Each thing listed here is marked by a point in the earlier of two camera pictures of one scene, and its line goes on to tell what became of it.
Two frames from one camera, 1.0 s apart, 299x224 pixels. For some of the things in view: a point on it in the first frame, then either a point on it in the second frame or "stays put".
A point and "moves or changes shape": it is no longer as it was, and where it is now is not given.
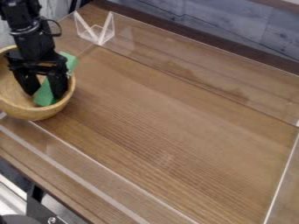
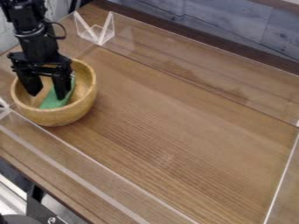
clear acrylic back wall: [246, 80] stays put
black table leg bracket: [35, 208] stays put
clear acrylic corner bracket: [95, 34] stays put
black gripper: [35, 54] stays put
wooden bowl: [16, 100] to [70, 112]
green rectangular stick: [44, 97] moves or changes shape
